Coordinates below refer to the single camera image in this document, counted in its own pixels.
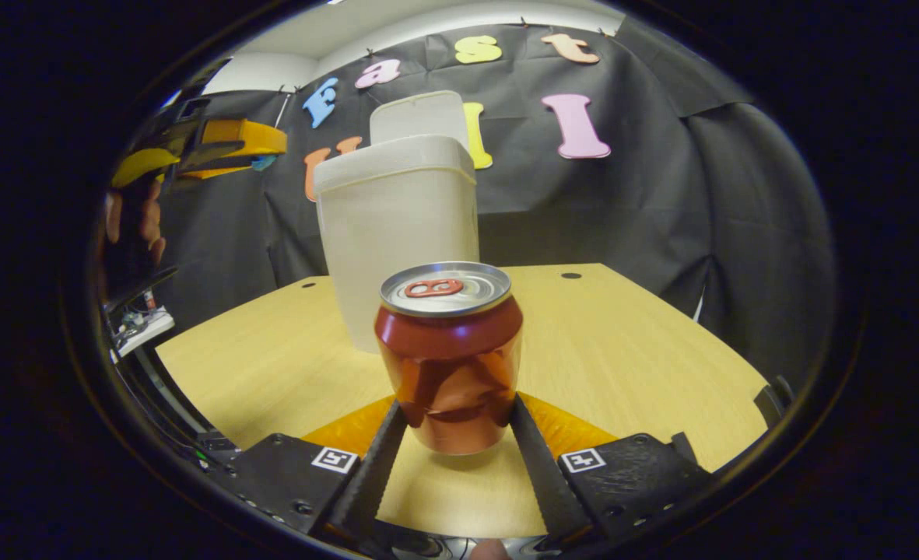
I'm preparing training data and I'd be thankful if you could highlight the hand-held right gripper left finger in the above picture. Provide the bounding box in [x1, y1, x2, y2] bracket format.
[226, 394, 409, 545]

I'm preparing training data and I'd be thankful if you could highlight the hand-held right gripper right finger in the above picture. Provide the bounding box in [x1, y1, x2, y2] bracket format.
[510, 391, 713, 545]

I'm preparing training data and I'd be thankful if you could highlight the red pop can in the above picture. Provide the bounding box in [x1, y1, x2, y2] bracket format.
[374, 261, 524, 457]

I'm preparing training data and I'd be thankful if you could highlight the white desktop garbage bin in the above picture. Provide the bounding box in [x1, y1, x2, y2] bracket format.
[313, 89, 482, 355]

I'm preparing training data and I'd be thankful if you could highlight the wooden desktop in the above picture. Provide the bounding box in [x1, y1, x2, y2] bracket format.
[156, 263, 771, 539]

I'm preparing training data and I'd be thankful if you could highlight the white side table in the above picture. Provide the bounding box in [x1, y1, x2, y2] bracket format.
[109, 305, 176, 359]

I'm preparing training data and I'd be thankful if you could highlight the black desk edge clamp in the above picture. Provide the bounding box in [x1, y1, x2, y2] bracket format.
[753, 376, 794, 427]

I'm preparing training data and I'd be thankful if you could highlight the black backdrop cloth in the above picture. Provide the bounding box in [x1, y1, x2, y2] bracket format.
[109, 19, 837, 390]

